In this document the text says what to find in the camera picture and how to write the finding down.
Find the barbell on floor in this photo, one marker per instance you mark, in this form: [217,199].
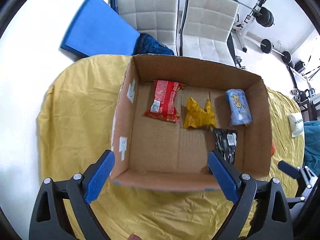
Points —
[267,47]

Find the yellow snack packet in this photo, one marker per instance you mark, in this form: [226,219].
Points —
[196,117]

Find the teal bean bag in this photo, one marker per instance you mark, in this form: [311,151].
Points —
[312,146]

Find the white pillow pouch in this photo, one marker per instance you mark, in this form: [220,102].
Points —
[296,124]

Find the black snack packet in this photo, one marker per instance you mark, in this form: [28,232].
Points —
[225,143]

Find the white weight bench rack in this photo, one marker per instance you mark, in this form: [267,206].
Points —
[241,28]

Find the white padded chair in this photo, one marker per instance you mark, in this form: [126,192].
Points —
[206,30]
[158,18]

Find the red snack packet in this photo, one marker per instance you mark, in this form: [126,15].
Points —
[163,105]

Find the blue foam mat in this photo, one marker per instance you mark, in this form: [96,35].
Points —
[97,29]

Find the open cardboard box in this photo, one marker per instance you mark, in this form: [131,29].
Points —
[161,155]

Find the left white padded chair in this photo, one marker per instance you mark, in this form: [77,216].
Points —
[158,18]

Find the dark blue knitted cloth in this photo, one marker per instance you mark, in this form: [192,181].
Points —
[146,44]

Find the right white padded chair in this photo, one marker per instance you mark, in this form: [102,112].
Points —
[206,30]

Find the orange snack packet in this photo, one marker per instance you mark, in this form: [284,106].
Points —
[273,149]

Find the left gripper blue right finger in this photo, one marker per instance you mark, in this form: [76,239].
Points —
[272,215]

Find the light blue tissue pack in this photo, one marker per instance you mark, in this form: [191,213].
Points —
[240,113]

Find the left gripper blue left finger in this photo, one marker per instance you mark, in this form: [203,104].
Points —
[49,219]

